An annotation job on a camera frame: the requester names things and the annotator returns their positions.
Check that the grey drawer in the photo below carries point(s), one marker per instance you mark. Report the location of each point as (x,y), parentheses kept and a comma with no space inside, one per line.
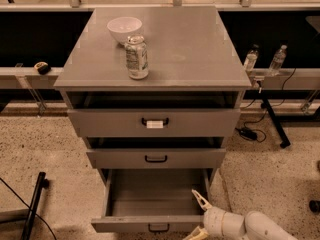
(155,153)
(152,200)
(152,114)

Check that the white bowl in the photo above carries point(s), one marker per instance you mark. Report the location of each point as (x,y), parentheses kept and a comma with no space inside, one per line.
(122,27)

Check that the left clear water bottle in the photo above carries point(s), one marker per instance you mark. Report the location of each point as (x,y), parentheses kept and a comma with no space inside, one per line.
(251,58)

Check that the clear water bottle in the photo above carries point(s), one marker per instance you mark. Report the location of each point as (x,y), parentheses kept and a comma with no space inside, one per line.
(278,60)
(251,58)

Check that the grey bottom drawer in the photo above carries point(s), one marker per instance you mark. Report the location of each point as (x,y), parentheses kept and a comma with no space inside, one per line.
(152,200)

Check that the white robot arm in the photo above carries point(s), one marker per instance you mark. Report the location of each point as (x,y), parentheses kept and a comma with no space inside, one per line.
(258,226)

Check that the grey top drawer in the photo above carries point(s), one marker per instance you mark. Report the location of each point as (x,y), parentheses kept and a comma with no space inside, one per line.
(152,114)

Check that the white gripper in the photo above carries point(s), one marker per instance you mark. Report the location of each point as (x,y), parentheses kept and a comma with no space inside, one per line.
(213,220)

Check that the black stand leg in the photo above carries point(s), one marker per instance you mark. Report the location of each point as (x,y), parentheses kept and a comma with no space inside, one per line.
(41,183)
(284,139)

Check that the grey drawer cabinet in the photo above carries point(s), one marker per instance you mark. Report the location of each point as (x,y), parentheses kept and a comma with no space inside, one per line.
(188,50)

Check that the black stand leg right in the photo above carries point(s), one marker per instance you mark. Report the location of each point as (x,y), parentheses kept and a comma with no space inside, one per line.
(284,139)

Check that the small black yellow object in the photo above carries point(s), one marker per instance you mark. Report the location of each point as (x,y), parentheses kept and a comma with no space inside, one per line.
(42,68)

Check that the black stand leg left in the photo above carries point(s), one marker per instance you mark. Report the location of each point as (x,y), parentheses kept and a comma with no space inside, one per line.
(41,183)

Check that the right clear water bottle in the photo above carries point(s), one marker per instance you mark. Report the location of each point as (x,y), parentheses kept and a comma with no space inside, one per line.
(278,60)

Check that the black caster wheel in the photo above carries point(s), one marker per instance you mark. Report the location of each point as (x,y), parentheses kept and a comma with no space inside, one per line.
(314,206)

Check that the grey middle drawer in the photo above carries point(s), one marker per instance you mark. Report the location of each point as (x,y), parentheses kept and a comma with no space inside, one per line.
(155,153)

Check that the silver soda can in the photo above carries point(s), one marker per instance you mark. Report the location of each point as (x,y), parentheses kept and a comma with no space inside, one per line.
(136,57)

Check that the black power adapter with cable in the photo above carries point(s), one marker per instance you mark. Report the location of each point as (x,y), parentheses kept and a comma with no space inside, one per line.
(248,133)

